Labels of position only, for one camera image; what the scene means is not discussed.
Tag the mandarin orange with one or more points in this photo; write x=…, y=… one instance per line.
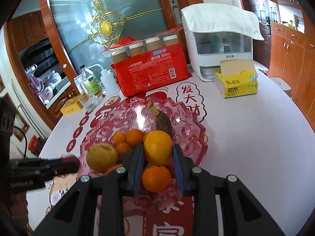
x=122, y=148
x=134, y=137

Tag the printed white tablecloth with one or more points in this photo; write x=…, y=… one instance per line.
x=262, y=139

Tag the white squeeze bottle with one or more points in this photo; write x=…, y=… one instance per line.
x=109, y=82

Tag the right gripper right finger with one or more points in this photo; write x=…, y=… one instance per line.
x=182, y=166

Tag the white countertop appliance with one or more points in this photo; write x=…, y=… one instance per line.
x=207, y=50

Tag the wooden cabinet wall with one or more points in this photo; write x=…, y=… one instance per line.
x=292, y=52

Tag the yellow speckled pear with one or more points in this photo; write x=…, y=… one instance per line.
x=101, y=157

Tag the glass sliding door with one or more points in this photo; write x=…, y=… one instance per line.
x=88, y=27

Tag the pink glass fruit bowl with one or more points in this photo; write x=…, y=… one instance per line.
x=186, y=130

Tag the red paper cup package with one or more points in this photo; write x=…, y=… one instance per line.
x=144, y=65

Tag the yellow tissue box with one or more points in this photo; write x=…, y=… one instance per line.
x=237, y=77

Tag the drinking glass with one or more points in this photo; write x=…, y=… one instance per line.
x=88, y=101

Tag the yellow tin box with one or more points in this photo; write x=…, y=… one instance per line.
x=71, y=106

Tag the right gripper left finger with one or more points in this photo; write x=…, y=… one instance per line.
x=135, y=169

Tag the red yellow apple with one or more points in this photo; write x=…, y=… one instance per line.
x=112, y=168

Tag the overripe brown banana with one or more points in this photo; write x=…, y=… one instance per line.
x=163, y=122

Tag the white cloth on appliance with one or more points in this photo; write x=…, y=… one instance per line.
x=214, y=17

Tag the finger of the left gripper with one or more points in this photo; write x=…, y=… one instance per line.
x=38, y=166

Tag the small mandarin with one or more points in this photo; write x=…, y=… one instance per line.
x=158, y=148

